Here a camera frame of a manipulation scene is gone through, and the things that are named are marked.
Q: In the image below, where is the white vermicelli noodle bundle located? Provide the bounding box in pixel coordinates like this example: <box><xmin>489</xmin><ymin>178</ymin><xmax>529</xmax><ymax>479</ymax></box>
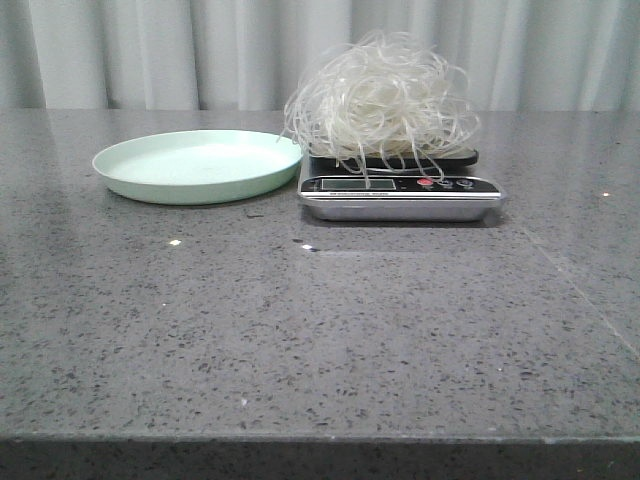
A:
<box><xmin>284</xmin><ymin>30</ymin><xmax>480</xmax><ymax>178</ymax></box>

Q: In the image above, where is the silver black kitchen scale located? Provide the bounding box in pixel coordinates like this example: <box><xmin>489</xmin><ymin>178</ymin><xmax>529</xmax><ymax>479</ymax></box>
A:
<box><xmin>298</xmin><ymin>147</ymin><xmax>506</xmax><ymax>222</ymax></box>

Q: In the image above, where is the pale green round plate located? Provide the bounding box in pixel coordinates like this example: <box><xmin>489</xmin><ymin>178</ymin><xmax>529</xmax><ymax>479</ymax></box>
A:
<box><xmin>93</xmin><ymin>130</ymin><xmax>303</xmax><ymax>205</ymax></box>

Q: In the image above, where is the white pleated curtain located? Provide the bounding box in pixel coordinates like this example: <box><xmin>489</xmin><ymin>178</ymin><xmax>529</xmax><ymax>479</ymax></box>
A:
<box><xmin>1</xmin><ymin>1</ymin><xmax>639</xmax><ymax>111</ymax></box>

